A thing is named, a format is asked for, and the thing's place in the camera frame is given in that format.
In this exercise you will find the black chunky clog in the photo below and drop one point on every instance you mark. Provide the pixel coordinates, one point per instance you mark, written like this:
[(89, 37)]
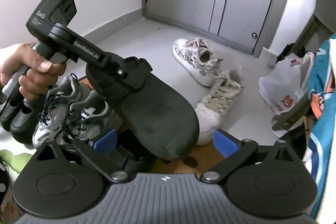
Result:
[(9, 112), (24, 124)]

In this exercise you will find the green leaf mat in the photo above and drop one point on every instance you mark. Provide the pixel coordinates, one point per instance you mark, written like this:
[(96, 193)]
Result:
[(12, 164)]

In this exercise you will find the white plastic bag red print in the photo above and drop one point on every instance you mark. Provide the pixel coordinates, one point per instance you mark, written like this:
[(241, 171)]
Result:
[(281, 88)]

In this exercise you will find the white patterned sneaker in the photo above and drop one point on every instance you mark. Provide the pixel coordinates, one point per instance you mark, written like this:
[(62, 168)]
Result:
[(198, 57)]

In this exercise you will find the person left hand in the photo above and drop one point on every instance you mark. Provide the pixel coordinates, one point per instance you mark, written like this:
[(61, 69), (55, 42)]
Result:
[(41, 74)]

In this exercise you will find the grey sneaker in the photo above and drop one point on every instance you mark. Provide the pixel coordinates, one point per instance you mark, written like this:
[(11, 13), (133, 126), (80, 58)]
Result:
[(55, 109), (89, 118)]

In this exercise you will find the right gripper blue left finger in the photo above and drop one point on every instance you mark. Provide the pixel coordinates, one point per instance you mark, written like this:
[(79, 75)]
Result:
[(94, 152)]

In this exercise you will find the white sneaker with beige laces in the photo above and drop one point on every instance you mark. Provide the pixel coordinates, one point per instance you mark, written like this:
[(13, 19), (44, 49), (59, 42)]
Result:
[(213, 107)]

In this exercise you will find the black slipper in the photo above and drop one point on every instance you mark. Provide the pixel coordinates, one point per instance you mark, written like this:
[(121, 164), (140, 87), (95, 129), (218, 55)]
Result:
[(162, 120)]

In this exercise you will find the dark slipper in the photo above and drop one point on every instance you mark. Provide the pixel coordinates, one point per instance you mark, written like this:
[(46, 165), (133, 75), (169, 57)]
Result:
[(130, 155)]

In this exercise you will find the orange cat-shaped floor mat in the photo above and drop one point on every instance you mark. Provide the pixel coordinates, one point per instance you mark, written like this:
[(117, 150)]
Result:
[(197, 161)]

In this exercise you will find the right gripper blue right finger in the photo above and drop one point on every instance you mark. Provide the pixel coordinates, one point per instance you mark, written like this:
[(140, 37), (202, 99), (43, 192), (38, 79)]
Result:
[(237, 153)]

